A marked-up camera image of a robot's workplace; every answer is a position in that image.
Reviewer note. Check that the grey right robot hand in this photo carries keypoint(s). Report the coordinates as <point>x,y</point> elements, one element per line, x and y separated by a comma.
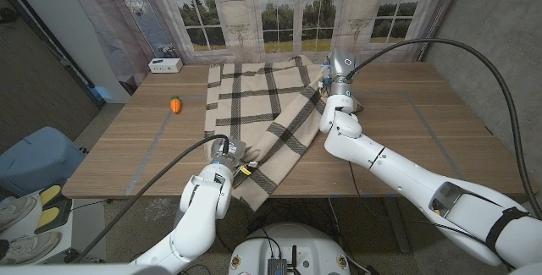
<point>341,65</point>

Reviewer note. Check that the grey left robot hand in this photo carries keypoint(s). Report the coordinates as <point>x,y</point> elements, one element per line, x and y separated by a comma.
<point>226,150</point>

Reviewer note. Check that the cream plaid scarf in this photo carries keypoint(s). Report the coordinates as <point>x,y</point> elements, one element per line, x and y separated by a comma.
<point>254,106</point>

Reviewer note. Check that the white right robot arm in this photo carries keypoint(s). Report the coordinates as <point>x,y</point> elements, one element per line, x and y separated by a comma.
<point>423,182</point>

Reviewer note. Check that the orange toy carrot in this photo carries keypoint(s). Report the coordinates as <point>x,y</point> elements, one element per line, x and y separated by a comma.
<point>175,105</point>

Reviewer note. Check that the white power strip box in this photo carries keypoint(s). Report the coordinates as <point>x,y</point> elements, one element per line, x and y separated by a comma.
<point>165,65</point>

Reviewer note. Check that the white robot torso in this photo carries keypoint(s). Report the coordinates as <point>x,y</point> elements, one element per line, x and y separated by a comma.
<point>292,241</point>

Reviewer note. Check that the grey electronics box on torso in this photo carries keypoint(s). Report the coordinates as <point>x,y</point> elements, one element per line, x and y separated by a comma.
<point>277,266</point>

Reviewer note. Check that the grey table leg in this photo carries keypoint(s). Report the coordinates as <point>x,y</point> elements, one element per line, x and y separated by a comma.
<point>398,228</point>

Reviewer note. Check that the black foot pedal yellow pads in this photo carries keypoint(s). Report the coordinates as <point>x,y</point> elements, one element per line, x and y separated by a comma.
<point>63,211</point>

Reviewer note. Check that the blue-grey plastic container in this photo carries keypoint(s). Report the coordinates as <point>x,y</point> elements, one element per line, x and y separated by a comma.
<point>38,161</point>

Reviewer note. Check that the white sneaker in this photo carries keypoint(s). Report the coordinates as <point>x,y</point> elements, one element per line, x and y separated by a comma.
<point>29,246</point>
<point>14,211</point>

